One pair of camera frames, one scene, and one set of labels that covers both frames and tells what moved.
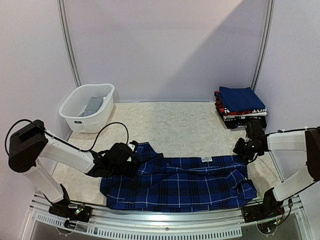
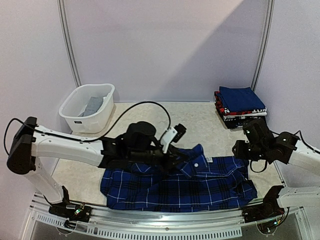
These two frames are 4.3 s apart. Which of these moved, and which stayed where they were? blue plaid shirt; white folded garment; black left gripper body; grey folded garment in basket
Moved: black left gripper body
Stayed: white folded garment; blue plaid shirt; grey folded garment in basket
